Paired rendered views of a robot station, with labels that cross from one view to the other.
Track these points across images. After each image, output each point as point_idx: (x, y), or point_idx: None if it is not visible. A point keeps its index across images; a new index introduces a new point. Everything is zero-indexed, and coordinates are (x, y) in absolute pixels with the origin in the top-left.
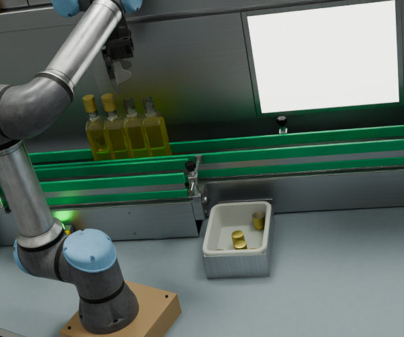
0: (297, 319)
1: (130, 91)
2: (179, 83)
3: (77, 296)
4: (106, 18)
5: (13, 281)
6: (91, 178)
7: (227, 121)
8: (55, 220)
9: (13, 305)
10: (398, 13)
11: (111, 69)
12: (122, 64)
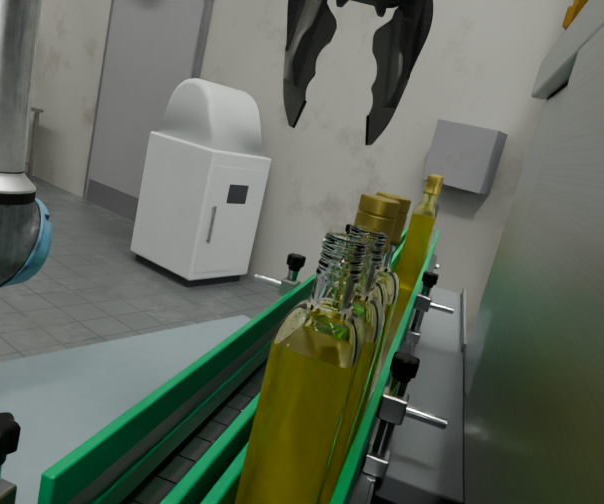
0: None
1: (511, 310)
2: (546, 363)
3: (24, 425)
4: None
5: (158, 381)
6: (228, 342)
7: None
8: None
9: (95, 369)
10: None
11: (295, 8)
12: (392, 66)
